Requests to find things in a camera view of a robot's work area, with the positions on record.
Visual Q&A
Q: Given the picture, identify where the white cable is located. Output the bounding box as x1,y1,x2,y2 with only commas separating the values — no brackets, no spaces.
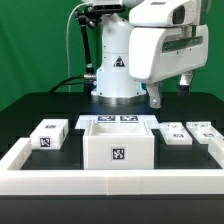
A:
65,2,88,94

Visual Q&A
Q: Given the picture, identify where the white cabinet door panel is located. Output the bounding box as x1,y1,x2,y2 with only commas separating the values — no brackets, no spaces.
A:
186,121,221,144
159,122,193,145

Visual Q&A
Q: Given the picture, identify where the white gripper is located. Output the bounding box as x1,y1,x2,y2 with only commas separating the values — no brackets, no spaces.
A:
129,25,208,109

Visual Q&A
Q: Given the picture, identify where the small white cabinet top block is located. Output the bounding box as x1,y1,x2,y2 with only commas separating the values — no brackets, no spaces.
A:
30,119,69,150

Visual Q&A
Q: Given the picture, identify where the white cabinet body box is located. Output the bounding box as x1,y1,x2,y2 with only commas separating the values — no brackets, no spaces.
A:
83,120,154,170

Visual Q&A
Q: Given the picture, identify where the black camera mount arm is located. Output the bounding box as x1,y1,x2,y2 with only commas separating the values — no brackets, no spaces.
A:
74,10,96,80

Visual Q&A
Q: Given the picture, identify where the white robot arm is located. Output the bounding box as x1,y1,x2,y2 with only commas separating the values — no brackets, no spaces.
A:
82,0,211,108

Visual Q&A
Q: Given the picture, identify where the black cable bundle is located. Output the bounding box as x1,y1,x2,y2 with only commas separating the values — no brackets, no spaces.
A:
48,75,98,94

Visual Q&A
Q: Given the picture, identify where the white U-shaped obstacle frame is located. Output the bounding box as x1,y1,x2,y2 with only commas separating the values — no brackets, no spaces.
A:
0,138,224,195

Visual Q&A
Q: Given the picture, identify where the black camera on mount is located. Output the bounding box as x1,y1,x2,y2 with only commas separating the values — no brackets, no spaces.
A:
86,2,126,14

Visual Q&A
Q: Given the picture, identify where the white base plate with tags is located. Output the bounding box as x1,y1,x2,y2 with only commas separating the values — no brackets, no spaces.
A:
75,115,159,129

